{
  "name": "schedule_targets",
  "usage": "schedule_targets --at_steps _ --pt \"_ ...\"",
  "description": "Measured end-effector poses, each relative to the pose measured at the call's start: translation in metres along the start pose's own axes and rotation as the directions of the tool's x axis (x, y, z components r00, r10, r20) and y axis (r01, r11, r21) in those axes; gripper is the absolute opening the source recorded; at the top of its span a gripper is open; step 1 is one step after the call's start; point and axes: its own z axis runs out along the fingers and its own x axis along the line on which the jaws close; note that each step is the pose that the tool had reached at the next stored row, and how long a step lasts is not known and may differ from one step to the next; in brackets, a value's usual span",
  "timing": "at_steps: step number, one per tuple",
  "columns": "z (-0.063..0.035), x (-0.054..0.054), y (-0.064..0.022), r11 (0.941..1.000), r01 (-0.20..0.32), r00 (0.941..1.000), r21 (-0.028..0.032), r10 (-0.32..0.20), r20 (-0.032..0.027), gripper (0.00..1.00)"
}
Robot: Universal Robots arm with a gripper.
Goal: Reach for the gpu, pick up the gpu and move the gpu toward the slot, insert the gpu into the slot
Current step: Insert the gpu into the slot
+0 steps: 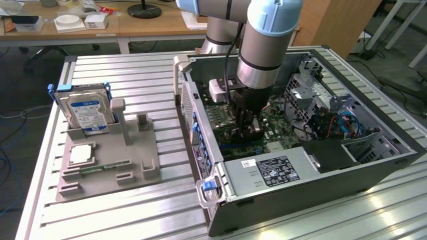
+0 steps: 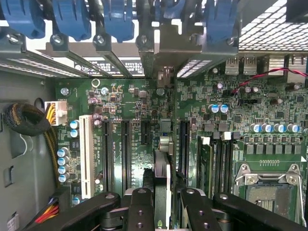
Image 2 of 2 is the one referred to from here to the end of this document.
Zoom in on white PCI expansion slot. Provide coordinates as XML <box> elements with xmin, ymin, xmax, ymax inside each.
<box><xmin>78</xmin><ymin>114</ymin><xmax>94</xmax><ymax>200</ymax></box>

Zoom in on short black expansion slot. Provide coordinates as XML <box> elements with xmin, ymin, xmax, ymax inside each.
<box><xmin>140</xmin><ymin>119</ymin><xmax>153</xmax><ymax>146</ymax></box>

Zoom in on black open PC case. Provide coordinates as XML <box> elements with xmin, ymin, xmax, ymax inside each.
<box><xmin>0</xmin><ymin>0</ymin><xmax>308</xmax><ymax>231</ymax></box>

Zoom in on red yellow wire bundle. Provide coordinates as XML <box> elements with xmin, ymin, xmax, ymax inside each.
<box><xmin>33</xmin><ymin>196</ymin><xmax>61</xmax><ymax>224</ymax></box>

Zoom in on black sleeved wire bundle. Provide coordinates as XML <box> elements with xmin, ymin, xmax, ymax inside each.
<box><xmin>2</xmin><ymin>102</ymin><xmax>60</xmax><ymax>191</ymax></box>

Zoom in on metal CPU socket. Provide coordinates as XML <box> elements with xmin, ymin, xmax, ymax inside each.
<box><xmin>233</xmin><ymin>162</ymin><xmax>305</xmax><ymax>227</ymax></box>

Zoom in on red black twisted wire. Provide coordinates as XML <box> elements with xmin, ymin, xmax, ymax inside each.
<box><xmin>230</xmin><ymin>68</ymin><xmax>308</xmax><ymax>95</ymax></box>

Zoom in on green RAM stick black chips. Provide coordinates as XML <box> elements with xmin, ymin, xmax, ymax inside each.
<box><xmin>198</xmin><ymin>141</ymin><xmax>213</xmax><ymax>200</ymax></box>

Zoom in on long black expansion slot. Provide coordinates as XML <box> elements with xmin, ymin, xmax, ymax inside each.
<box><xmin>101</xmin><ymin>119</ymin><xmax>114</xmax><ymax>193</ymax></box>
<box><xmin>121</xmin><ymin>119</ymin><xmax>133</xmax><ymax>193</ymax></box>
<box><xmin>179</xmin><ymin>119</ymin><xmax>191</xmax><ymax>180</ymax></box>

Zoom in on green motherboard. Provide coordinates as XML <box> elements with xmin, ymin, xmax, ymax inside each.
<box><xmin>55</xmin><ymin>72</ymin><xmax>308</xmax><ymax>231</ymax></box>

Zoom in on grey metal slot cover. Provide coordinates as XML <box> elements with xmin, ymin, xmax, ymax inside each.
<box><xmin>92</xmin><ymin>33</ymin><xmax>133</xmax><ymax>78</ymax></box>
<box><xmin>136</xmin><ymin>35</ymin><xmax>156</xmax><ymax>78</ymax></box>
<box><xmin>45</xmin><ymin>33</ymin><xmax>115</xmax><ymax>78</ymax></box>
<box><xmin>0</xmin><ymin>33</ymin><xmax>84</xmax><ymax>78</ymax></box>

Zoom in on white power connector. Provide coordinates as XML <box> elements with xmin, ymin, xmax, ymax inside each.
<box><xmin>44</xmin><ymin>100</ymin><xmax>68</xmax><ymax>127</ymax></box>

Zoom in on silver rear port block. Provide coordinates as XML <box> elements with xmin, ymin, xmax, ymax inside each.
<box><xmin>242</xmin><ymin>55</ymin><xmax>257</xmax><ymax>76</ymax></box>
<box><xmin>225</xmin><ymin>55</ymin><xmax>241</xmax><ymax>76</ymax></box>

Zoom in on blue card retention clip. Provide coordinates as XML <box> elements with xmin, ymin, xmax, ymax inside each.
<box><xmin>204</xmin><ymin>0</ymin><xmax>239</xmax><ymax>44</ymax></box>
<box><xmin>155</xmin><ymin>0</ymin><xmax>186</xmax><ymax>24</ymax></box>
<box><xmin>51</xmin><ymin>0</ymin><xmax>92</xmax><ymax>42</ymax></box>
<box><xmin>0</xmin><ymin>0</ymin><xmax>46</xmax><ymax>39</ymax></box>
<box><xmin>103</xmin><ymin>0</ymin><xmax>135</xmax><ymax>43</ymax></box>

